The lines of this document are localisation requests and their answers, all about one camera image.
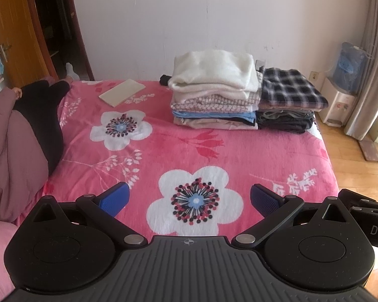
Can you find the beige curtain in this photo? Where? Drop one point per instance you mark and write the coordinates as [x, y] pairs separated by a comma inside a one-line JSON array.
[[368, 59]]

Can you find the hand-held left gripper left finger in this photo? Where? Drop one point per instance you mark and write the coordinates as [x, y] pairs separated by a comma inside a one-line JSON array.
[[116, 196]]

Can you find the white water dispenser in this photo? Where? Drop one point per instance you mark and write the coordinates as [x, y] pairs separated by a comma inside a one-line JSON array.
[[337, 103]]

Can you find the blue face mask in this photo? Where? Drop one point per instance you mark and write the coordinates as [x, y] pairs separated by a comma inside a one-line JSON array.
[[0, 66]]

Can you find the white fuzzy sweater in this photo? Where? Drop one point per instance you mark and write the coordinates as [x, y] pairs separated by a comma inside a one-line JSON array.
[[214, 69]]

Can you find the wall socket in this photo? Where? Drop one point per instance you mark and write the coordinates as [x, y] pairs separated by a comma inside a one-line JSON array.
[[314, 76]]

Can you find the pink floral blanket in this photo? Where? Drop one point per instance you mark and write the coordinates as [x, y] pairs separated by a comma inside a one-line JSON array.
[[192, 151]]

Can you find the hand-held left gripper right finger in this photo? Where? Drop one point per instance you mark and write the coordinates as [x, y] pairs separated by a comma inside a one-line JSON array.
[[264, 198]]

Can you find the beige flat strip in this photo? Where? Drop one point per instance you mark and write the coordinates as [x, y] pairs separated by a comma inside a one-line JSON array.
[[121, 92]]

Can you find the small black cloth item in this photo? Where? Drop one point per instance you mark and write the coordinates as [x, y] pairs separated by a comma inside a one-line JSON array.
[[165, 79]]

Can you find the stack of light folded clothes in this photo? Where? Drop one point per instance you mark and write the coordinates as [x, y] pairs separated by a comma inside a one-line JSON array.
[[214, 110]]

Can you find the brown flat board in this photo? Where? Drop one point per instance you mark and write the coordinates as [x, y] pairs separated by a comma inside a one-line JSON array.
[[370, 151]]

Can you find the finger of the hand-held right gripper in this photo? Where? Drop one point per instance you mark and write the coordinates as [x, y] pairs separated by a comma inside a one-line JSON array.
[[352, 196]]

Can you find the stack of dark folded clothes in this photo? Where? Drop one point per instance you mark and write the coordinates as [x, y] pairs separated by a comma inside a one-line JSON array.
[[286, 100]]

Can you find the orange wooden door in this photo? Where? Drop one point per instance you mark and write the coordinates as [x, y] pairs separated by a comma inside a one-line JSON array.
[[12, 28]]

